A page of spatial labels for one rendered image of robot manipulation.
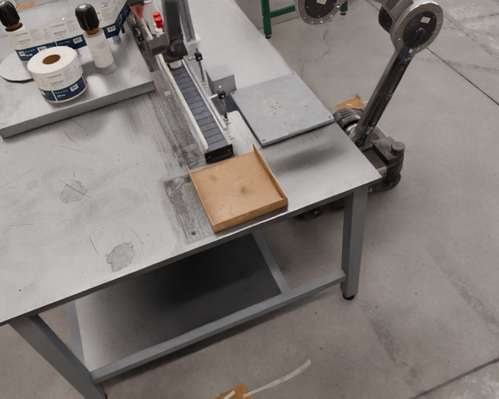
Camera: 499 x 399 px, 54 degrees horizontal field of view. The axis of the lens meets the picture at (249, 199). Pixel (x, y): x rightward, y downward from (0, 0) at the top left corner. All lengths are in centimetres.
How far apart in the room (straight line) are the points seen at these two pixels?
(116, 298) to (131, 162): 68
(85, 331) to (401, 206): 169
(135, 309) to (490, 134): 225
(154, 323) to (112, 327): 18
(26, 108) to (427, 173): 207
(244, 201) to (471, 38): 279
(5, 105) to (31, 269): 90
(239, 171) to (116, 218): 45
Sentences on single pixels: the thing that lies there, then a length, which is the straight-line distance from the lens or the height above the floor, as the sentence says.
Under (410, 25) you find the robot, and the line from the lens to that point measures 231.
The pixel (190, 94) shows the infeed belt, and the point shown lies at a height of 88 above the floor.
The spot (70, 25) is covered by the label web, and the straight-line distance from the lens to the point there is 246.
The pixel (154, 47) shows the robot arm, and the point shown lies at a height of 109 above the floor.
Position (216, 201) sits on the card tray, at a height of 83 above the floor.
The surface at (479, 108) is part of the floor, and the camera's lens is 341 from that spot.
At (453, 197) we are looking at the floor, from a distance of 282.
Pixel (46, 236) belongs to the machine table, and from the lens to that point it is 178.
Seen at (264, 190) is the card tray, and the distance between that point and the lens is 166.
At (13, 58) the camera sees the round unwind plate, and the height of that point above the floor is 89.
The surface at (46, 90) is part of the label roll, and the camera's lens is 224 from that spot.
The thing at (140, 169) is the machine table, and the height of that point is 83.
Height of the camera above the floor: 205
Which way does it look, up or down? 48 degrees down
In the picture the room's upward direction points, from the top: 10 degrees counter-clockwise
